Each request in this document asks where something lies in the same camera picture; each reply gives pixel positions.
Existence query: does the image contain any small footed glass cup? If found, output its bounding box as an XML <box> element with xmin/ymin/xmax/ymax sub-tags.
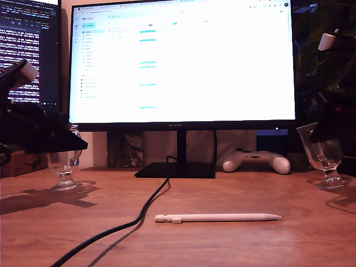
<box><xmin>46</xmin><ymin>124</ymin><xmax>83</xmax><ymax>191</ymax></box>
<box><xmin>295</xmin><ymin>122</ymin><xmax>350</xmax><ymax>190</ymax></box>

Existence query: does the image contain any white pen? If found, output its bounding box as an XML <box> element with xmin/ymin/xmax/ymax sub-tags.
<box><xmin>155</xmin><ymin>213</ymin><xmax>284</xmax><ymax>225</ymax></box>

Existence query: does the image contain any brown cardboard box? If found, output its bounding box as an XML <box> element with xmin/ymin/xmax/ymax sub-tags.
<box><xmin>0</xmin><ymin>150</ymin><xmax>50</xmax><ymax>178</ymax></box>

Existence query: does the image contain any dark box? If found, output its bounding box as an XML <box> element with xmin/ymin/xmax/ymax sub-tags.
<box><xmin>255</xmin><ymin>130</ymin><xmax>289</xmax><ymax>162</ymax></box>

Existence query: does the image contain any white game controller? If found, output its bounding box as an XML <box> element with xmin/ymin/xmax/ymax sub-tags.
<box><xmin>221</xmin><ymin>149</ymin><xmax>291</xmax><ymax>175</ymax></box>

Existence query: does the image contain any camouflage patterned box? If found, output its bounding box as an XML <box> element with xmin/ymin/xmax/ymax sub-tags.
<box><xmin>107</xmin><ymin>132</ymin><xmax>144</xmax><ymax>169</ymax></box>

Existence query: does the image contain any green leafy plant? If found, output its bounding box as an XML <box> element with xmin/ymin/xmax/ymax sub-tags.
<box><xmin>290</xmin><ymin>0</ymin><xmax>356</xmax><ymax>167</ymax></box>

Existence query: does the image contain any dark screen computer monitor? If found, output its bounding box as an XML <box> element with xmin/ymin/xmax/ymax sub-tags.
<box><xmin>0</xmin><ymin>0</ymin><xmax>62</xmax><ymax>115</ymax></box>

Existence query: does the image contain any large black computer monitor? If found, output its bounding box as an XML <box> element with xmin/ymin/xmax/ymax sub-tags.
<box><xmin>66</xmin><ymin>0</ymin><xmax>298</xmax><ymax>179</ymax></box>

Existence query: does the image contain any gripper white camera box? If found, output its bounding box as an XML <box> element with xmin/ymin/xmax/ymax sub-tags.
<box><xmin>318</xmin><ymin>29</ymin><xmax>340</xmax><ymax>52</ymax></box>
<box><xmin>12</xmin><ymin>60</ymin><xmax>39</xmax><ymax>89</ymax></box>

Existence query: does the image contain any thick black table cable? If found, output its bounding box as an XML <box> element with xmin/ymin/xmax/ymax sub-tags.
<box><xmin>50</xmin><ymin>155</ymin><xmax>179</xmax><ymax>267</ymax></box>

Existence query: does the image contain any thin black hanging cable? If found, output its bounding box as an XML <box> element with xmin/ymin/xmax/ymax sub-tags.
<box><xmin>211</xmin><ymin>130</ymin><xmax>218</xmax><ymax>167</ymax></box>

